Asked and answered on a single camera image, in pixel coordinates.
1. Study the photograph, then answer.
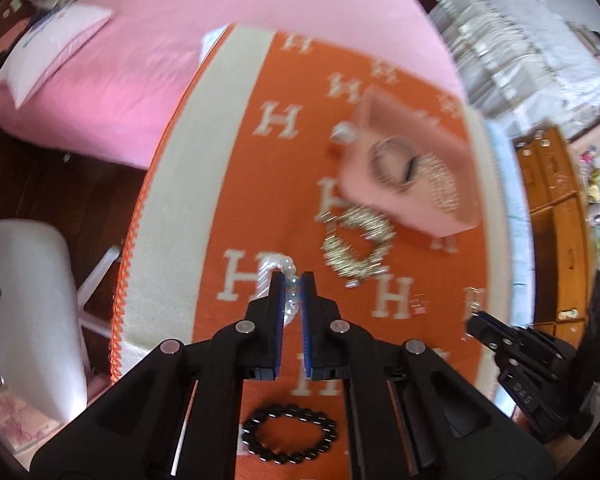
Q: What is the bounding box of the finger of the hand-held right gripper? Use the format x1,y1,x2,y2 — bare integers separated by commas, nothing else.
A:
466,310,537,362

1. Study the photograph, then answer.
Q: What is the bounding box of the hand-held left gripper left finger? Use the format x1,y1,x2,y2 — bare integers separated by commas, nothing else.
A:
29,270,286,480

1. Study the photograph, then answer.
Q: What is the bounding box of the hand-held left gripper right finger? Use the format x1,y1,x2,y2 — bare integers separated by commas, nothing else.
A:
300,271,556,480

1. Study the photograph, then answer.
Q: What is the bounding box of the white pearl bracelet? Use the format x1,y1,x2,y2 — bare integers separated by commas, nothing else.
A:
259,255,304,322

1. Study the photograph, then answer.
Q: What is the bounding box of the gold rhinestone bracelet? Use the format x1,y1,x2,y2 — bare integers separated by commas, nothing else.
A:
322,205,397,279

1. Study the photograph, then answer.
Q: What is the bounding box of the black bead bracelet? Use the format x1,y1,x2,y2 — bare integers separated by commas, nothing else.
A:
241,404,339,464

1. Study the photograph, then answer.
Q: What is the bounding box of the pink jewelry box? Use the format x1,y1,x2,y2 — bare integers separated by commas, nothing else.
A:
337,85,482,239

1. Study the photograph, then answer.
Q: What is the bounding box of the pale blue printed sheet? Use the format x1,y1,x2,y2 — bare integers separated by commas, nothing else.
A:
484,120,537,332

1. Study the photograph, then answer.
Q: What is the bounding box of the wooden cabinet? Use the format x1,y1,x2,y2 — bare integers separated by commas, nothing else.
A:
514,127,597,335

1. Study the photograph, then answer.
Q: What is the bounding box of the orange letter-print blanket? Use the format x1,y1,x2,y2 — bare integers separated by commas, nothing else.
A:
107,25,512,480

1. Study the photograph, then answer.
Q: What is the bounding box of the striped bangle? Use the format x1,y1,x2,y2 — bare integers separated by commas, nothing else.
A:
369,135,422,194

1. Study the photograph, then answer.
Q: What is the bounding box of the small white trinket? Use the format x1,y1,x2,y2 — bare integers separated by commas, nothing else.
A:
330,121,359,154

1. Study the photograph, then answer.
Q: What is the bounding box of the white chair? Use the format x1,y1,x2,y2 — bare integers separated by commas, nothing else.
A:
0,219,122,423

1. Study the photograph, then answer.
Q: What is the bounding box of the pink floor mat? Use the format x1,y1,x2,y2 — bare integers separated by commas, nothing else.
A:
0,389,67,457

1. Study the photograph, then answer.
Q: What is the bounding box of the white lace furniture cover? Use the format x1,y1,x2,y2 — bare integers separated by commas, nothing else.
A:
427,0,600,142

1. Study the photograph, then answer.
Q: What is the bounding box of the pink bed sheet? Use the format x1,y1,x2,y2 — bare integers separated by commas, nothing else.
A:
0,0,467,171

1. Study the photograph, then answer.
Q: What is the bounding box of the white pink pillow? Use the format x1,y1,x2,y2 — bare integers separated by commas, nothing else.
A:
0,2,114,109

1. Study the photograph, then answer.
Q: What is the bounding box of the silver sparkly bracelet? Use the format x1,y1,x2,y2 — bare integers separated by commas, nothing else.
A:
412,155,462,212

